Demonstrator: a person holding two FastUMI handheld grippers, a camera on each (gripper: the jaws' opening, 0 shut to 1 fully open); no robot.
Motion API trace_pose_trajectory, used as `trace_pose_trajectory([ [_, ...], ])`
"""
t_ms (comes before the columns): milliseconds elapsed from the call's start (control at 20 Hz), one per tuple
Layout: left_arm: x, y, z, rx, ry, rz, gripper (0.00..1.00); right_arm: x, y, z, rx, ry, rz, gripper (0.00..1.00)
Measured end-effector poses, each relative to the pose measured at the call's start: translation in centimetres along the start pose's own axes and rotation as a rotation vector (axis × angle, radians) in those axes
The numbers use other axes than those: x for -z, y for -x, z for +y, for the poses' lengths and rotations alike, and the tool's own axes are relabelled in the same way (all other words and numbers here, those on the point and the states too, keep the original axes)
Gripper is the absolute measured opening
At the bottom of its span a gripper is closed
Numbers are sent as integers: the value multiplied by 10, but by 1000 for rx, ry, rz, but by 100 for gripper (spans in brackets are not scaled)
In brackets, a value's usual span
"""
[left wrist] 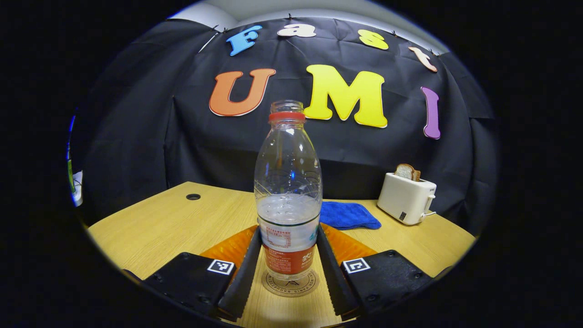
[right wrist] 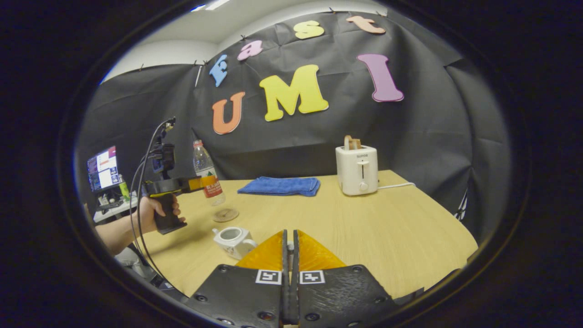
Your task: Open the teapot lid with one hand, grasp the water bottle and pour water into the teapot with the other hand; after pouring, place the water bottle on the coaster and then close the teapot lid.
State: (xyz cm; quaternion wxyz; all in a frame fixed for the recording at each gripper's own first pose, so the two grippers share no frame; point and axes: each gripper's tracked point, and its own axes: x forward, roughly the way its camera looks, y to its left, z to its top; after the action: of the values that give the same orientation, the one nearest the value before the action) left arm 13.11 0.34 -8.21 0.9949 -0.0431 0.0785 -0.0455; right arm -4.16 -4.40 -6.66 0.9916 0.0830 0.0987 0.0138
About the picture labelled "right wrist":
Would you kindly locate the toast slice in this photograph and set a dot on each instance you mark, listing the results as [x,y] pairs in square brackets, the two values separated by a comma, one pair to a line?
[353,143]

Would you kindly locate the white teacup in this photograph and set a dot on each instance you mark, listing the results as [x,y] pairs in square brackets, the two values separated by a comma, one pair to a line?
[232,246]

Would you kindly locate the black backdrop cloth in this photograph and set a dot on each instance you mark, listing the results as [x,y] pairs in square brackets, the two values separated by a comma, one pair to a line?
[319,136]

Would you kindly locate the green bottle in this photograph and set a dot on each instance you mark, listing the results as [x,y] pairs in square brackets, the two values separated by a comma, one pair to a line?
[124,189]

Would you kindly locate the ceiling light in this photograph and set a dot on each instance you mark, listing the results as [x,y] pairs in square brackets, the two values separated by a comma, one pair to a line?
[212,4]

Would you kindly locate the round wooden coaster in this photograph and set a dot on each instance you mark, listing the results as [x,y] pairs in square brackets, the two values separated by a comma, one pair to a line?
[226,215]

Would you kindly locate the computer monitor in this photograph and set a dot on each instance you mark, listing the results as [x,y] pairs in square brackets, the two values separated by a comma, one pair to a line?
[104,168]

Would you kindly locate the clear plastic water bottle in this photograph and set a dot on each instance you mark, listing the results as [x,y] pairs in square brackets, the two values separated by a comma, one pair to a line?
[202,161]

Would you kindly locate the white toaster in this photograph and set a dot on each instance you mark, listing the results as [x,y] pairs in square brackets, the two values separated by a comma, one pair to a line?
[353,175]

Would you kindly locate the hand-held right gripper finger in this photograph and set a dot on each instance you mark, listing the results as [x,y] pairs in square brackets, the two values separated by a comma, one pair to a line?
[295,259]
[284,255]

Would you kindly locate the white side desk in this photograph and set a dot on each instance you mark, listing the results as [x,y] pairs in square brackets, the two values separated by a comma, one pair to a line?
[114,210]

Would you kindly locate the white teacup lid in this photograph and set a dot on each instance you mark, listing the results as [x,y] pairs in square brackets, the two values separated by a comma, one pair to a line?
[290,248]

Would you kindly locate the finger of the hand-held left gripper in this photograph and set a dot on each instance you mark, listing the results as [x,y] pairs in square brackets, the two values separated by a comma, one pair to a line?
[198,183]

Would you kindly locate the blue towel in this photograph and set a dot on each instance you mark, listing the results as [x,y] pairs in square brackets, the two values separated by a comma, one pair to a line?
[280,186]

